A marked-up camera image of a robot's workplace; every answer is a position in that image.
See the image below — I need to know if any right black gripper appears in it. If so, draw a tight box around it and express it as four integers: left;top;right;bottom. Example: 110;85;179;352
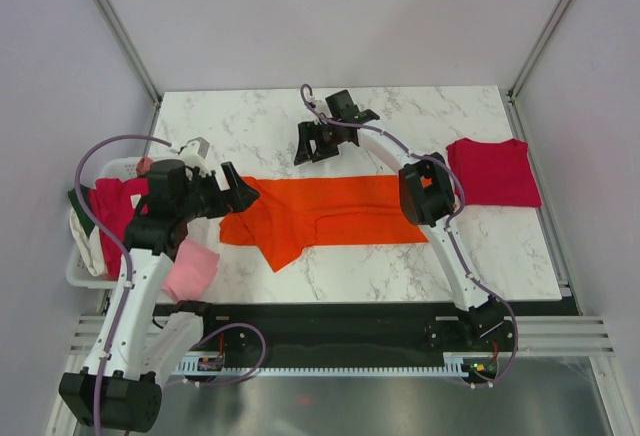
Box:
294;121;342;167

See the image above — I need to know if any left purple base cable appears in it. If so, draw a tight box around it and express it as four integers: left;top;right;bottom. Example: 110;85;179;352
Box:
182;323;266;390

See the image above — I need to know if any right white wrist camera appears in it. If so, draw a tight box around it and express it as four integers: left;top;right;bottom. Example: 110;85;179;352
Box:
306;96;326;113

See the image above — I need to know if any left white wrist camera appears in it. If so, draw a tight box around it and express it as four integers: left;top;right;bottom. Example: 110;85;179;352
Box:
169;137;211;175

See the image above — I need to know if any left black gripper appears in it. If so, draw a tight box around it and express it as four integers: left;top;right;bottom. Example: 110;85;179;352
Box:
176;162;258;222

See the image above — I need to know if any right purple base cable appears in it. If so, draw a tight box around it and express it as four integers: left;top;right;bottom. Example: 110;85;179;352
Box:
462;325;521;391

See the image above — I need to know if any light pink t shirt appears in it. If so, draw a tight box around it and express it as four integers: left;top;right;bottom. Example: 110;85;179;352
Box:
162;239;220;303

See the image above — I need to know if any orange t shirt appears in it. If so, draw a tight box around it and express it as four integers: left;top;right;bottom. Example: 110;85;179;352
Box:
219;175;428;272

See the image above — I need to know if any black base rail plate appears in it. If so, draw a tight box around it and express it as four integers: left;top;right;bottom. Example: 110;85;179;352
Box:
102;298;516;370

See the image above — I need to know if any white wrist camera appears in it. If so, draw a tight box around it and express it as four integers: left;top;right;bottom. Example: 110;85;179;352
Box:
306;96;326;113
169;137;211;175

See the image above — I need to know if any magenta t shirt in basket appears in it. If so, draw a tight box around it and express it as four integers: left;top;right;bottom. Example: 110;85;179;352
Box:
88;177;149;280

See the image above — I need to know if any white laundry basket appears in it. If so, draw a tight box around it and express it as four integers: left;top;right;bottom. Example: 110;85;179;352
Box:
66;157;140;290

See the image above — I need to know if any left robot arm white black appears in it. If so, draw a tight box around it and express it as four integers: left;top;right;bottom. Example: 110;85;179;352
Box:
59;159;259;434

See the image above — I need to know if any left aluminium frame post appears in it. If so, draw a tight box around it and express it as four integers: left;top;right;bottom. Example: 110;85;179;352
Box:
93;0;162;108

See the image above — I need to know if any folded crimson t shirt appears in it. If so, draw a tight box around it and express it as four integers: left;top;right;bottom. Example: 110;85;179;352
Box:
446;138;542;209

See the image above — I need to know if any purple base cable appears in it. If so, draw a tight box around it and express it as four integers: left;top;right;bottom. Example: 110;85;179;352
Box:
462;325;521;391
182;323;266;390

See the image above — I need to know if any aluminium frame post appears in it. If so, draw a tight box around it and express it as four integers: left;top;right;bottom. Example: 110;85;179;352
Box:
505;0;599;102
93;0;162;108

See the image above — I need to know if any white slotted cable duct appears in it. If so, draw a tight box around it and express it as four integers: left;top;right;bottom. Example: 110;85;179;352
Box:
174;350;516;377

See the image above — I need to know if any white t shirt in basket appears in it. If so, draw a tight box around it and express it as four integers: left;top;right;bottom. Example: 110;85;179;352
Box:
69;208;108;278

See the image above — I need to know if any dusty pink t shirt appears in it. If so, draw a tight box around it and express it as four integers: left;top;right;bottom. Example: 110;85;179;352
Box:
136;157;153;177

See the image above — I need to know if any right aluminium frame post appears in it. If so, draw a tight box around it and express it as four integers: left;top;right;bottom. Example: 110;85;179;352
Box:
505;0;599;102

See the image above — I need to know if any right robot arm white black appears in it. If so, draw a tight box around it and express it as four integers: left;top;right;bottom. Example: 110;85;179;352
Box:
294;84;519;350

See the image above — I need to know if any dark green t shirt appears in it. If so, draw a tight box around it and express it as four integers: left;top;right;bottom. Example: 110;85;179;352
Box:
67;185;95;237

